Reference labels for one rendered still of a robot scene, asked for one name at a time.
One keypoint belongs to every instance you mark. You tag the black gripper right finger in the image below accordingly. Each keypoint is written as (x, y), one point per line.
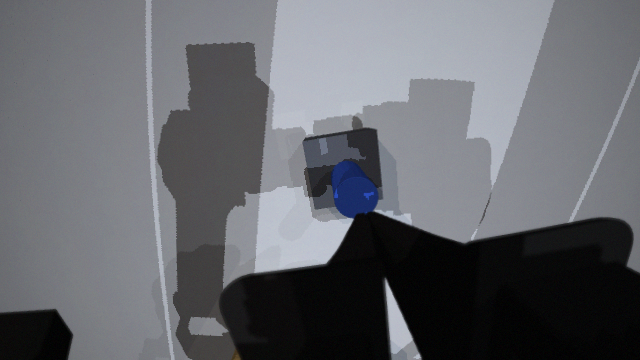
(445, 289)

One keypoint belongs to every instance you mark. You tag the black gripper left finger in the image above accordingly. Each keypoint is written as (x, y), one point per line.
(346, 295)

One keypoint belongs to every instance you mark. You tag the dark grey block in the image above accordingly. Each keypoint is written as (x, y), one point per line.
(324, 152)

